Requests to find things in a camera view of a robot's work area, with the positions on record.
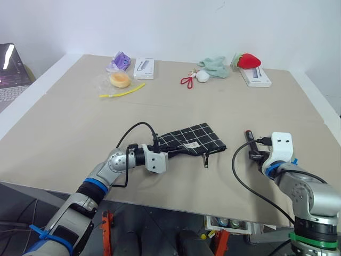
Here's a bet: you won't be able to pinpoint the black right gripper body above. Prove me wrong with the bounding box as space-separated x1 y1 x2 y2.
256 150 272 169

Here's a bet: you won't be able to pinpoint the black white grid pouch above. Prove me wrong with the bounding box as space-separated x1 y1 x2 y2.
156 122 228 169

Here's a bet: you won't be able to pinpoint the clear bag with yellow zip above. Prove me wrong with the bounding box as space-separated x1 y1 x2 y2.
93 72 147 99

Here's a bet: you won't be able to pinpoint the beige table cover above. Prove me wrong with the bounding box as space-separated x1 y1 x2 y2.
0 54 341 228

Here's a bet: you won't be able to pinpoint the white crate with cans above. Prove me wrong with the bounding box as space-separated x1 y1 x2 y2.
204 214 253 235

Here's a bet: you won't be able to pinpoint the white adapter box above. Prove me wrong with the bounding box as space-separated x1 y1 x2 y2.
133 57 156 80
239 66 273 88

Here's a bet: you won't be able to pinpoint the dark rounded shape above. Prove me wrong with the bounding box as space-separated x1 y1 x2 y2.
177 229 214 256

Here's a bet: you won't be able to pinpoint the orange clamp stand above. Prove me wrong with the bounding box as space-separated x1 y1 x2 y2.
100 210 116 256
213 228 230 256

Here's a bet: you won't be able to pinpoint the red strawberry plush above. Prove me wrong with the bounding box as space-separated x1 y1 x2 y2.
230 52 262 72

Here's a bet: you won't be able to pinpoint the orange round sponge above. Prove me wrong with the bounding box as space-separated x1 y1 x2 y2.
109 71 132 88

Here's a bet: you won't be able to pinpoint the mint green cloth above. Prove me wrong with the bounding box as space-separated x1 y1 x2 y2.
197 55 231 79

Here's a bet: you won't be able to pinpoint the purple plastic packet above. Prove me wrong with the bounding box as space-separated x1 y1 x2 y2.
106 51 132 73

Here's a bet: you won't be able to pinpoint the open laptop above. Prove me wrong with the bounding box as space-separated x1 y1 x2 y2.
0 42 36 113

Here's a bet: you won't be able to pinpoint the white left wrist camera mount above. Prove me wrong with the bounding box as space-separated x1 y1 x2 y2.
141 143 169 174

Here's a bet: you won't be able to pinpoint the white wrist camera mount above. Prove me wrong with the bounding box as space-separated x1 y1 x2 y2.
262 132 294 174
141 143 169 174

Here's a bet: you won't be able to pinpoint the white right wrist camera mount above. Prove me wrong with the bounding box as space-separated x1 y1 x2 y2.
262 132 294 174

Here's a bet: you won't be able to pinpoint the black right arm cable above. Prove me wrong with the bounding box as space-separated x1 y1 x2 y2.
231 136 296 226

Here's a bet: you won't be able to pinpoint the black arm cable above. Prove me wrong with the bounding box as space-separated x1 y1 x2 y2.
231 136 296 226
111 122 161 188

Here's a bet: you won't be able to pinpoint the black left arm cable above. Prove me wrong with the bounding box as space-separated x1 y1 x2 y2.
111 122 161 188

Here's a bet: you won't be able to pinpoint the red cord loop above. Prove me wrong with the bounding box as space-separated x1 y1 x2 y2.
180 76 197 90

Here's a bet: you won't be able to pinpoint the white plush keychain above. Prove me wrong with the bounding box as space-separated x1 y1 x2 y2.
196 69 210 84

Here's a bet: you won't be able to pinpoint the blue cable tie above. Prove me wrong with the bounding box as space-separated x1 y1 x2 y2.
28 224 74 253

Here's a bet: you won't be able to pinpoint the thin floor cables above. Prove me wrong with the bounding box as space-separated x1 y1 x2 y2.
0 198 40 241

